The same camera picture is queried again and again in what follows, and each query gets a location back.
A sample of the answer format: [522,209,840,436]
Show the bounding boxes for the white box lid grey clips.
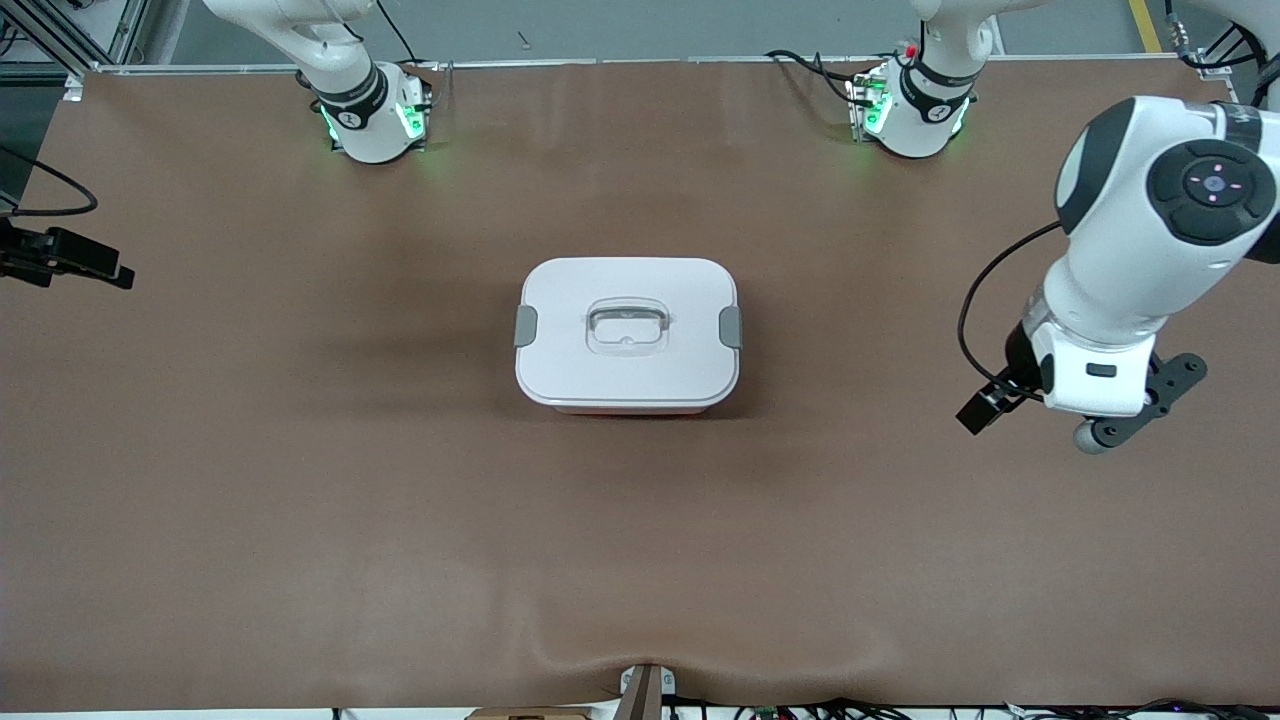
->
[514,257,743,409]

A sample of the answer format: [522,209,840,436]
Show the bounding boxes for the pink plastic storage box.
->
[545,398,713,417]

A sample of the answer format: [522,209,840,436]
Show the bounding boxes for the large table cover mat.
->
[0,57,1280,713]

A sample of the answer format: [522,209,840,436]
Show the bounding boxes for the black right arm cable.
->
[0,146,99,217]

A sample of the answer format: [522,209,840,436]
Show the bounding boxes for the black cable with metal connector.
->
[1163,0,1280,109]

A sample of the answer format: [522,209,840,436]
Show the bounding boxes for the black base power cable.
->
[765,48,876,106]

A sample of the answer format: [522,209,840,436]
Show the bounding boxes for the thin black base cable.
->
[375,0,426,66]

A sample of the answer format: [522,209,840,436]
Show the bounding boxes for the metal table clamp bracket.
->
[618,663,677,720]

